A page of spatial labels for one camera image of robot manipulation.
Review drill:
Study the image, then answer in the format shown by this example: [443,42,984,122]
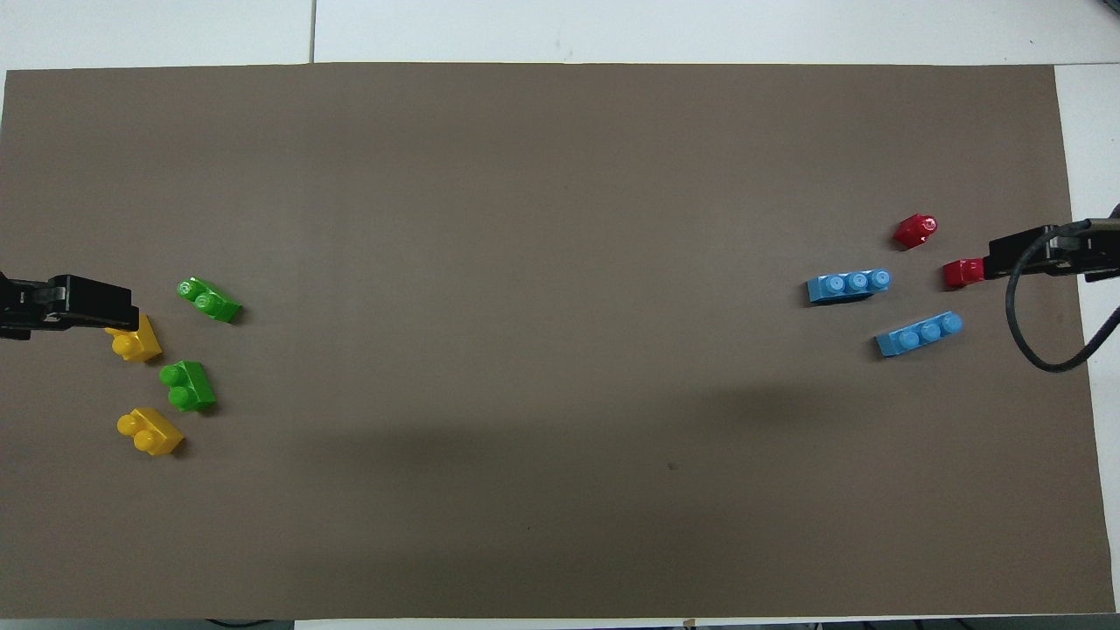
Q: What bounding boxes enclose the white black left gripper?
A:
[0,274,140,340]

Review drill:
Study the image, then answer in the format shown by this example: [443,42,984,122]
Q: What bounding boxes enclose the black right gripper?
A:
[984,205,1120,284]

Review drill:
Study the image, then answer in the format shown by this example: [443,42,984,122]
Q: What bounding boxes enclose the green two-stud toy brick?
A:
[158,360,217,412]
[176,276,242,324]

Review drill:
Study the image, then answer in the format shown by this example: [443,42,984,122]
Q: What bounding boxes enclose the blue three-stud toy brick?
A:
[875,312,964,358]
[806,269,893,305]

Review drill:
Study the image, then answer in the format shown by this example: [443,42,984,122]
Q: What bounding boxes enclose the yellow two-stud toy brick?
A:
[116,407,186,457]
[103,313,164,363]

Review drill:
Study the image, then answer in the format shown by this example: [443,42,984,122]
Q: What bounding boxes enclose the red one-stud toy brick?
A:
[942,257,988,290]
[892,213,939,251]

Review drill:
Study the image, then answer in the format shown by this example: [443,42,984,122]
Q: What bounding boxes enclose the brown paper table mat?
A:
[0,61,1117,620]

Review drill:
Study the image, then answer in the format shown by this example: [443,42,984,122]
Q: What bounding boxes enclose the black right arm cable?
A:
[1004,220,1120,375]

